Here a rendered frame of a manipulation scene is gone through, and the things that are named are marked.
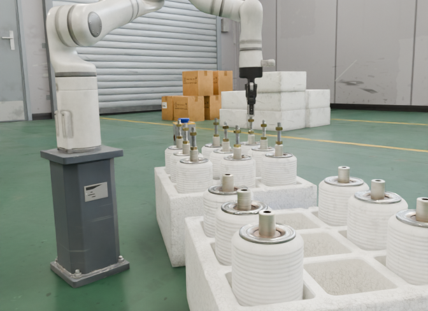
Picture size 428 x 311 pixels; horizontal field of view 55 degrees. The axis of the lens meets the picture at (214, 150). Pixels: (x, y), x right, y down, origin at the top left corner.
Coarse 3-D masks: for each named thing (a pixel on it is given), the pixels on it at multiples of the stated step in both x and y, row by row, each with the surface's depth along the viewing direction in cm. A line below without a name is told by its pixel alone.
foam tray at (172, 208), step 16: (160, 176) 124; (160, 192) 120; (176, 192) 104; (256, 192) 105; (272, 192) 106; (288, 192) 107; (304, 192) 108; (160, 208) 123; (176, 208) 101; (192, 208) 102; (272, 208) 107; (288, 208) 108; (304, 208) 109; (160, 224) 126; (176, 224) 102; (176, 240) 102; (176, 256) 103
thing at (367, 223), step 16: (352, 208) 70; (368, 208) 68; (384, 208) 67; (400, 208) 67; (352, 224) 71; (368, 224) 68; (384, 224) 67; (352, 240) 71; (368, 240) 68; (384, 240) 68
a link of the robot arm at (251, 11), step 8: (248, 0) 125; (256, 0) 125; (240, 8) 126; (248, 8) 124; (256, 8) 124; (240, 16) 126; (248, 16) 125; (256, 16) 125; (248, 24) 126; (256, 24) 126; (248, 32) 127; (256, 32) 127; (240, 40) 130; (248, 40) 128; (256, 40) 128; (240, 48) 130; (248, 48) 128; (256, 48) 128
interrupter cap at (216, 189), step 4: (220, 184) 81; (236, 184) 81; (240, 184) 81; (208, 188) 78; (212, 188) 79; (216, 188) 79; (220, 188) 79; (236, 188) 79; (240, 188) 79; (244, 188) 78; (212, 192) 76; (216, 192) 75; (220, 192) 75; (224, 192) 76; (228, 192) 75; (232, 192) 75; (236, 192) 75
